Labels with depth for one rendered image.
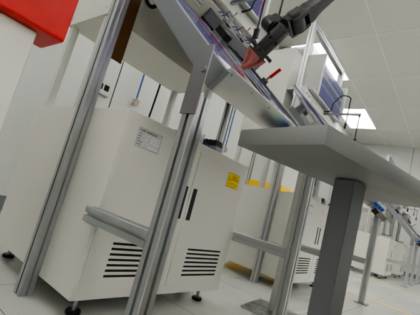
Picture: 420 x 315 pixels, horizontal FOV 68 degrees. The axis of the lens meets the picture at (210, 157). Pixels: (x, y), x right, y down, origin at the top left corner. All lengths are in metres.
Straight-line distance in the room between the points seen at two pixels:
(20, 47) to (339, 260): 0.80
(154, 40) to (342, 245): 1.10
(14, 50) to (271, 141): 0.50
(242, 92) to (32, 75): 1.98
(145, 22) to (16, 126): 1.41
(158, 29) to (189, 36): 0.60
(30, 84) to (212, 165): 1.69
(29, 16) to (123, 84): 2.34
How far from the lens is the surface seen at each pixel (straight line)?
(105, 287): 1.04
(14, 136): 2.56
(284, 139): 0.65
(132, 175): 0.98
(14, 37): 0.65
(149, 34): 1.46
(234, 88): 0.81
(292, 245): 1.33
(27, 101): 2.58
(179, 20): 0.98
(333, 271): 0.85
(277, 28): 1.24
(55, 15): 0.67
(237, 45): 1.47
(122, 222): 0.78
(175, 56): 1.55
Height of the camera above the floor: 0.41
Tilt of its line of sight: 8 degrees up
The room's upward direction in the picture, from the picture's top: 15 degrees clockwise
